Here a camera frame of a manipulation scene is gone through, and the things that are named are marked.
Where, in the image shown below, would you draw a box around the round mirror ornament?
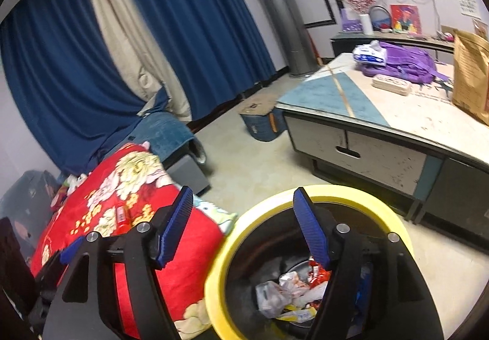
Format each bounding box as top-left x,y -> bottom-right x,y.
368,5 -> 392,31

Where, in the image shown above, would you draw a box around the brown paper bag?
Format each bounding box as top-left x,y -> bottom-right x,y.
452,31 -> 489,125

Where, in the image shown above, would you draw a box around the red plastic bag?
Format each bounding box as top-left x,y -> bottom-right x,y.
307,256 -> 332,289

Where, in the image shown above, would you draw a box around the white vase with red flowers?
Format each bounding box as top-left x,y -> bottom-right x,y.
347,0 -> 377,35

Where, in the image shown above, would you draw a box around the black tv cabinet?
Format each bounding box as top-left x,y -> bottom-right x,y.
331,31 -> 454,64

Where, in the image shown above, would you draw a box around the blue storage stool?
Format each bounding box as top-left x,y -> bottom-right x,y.
238,93 -> 286,142

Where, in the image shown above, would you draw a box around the purple bag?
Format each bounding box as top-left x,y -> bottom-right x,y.
358,41 -> 450,84

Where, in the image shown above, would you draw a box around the colourful picture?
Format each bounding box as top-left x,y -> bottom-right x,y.
390,4 -> 422,35

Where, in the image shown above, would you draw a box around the white plastic bag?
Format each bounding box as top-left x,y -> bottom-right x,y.
255,280 -> 292,319

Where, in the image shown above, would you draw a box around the silver tower air conditioner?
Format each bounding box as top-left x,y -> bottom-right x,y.
260,0 -> 319,77

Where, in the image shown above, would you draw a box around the blue curtain right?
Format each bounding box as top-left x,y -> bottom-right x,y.
134,0 -> 276,120

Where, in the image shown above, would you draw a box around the coffee table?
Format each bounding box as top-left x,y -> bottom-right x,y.
277,54 -> 488,251

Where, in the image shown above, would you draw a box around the white tissue pack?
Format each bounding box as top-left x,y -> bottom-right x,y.
352,40 -> 387,66

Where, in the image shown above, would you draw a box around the plush toys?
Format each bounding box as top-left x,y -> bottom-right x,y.
50,174 -> 88,212

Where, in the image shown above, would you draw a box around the beige curtain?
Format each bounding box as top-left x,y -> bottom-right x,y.
91,0 -> 192,123

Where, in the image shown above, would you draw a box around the blue curtain left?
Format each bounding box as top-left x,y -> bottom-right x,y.
0,0 -> 170,176

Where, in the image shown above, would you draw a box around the blue curtain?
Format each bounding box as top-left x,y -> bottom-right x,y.
134,0 -> 276,120
0,0 -> 170,176

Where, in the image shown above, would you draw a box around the yellow rimmed black trash bin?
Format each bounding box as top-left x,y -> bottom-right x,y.
205,185 -> 414,339

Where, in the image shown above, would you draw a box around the red floral blanket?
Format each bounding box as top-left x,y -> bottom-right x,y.
31,143 -> 224,339

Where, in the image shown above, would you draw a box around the blue rubber glove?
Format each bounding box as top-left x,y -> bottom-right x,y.
355,262 -> 373,318

